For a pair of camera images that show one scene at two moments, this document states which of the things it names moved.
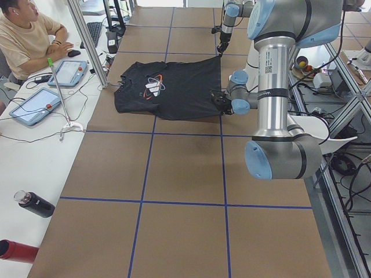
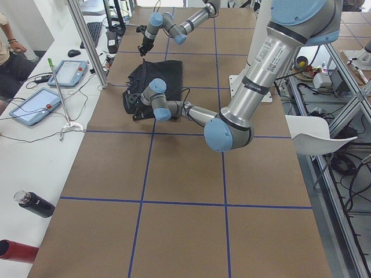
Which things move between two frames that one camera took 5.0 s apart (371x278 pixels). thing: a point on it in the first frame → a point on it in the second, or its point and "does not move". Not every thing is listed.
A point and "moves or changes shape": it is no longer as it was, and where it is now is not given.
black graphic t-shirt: (175, 91) moves or changes shape
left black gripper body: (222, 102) → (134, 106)
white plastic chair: (317, 128) does not move
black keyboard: (95, 28) does not move
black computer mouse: (73, 53) does not move
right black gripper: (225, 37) → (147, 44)
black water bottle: (35, 202) does not move
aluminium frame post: (91, 40) does not move
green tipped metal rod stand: (68, 124) does not move
